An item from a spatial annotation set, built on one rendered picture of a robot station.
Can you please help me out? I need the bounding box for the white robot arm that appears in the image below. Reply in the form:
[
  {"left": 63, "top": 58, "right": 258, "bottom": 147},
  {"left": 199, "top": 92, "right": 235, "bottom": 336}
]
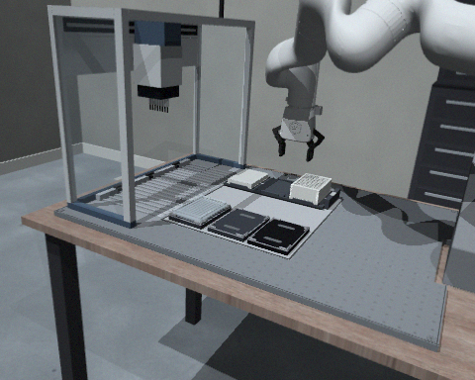
[{"left": 265, "top": 0, "right": 475, "bottom": 115}]

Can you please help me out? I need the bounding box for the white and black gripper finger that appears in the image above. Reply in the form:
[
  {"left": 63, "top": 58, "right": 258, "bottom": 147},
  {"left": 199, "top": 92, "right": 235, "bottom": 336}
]
[
  {"left": 306, "top": 128, "right": 325, "bottom": 162},
  {"left": 272, "top": 126, "right": 286, "bottom": 156}
]

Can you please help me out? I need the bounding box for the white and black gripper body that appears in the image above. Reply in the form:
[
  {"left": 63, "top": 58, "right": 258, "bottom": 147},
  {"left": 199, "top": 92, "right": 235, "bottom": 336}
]
[{"left": 280, "top": 105, "right": 316, "bottom": 143}]

